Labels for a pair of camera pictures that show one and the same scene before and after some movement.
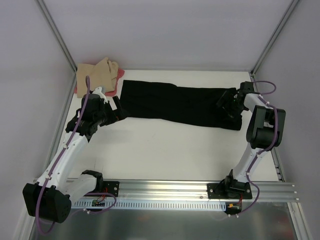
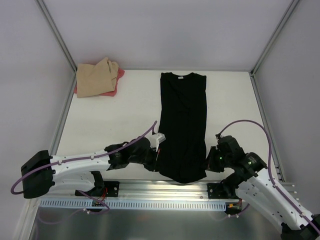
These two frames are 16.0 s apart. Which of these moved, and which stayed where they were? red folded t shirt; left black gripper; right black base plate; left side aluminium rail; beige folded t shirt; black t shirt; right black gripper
Moved: black t shirt; left black gripper; right black gripper
Stayed: left side aluminium rail; right black base plate; red folded t shirt; beige folded t shirt
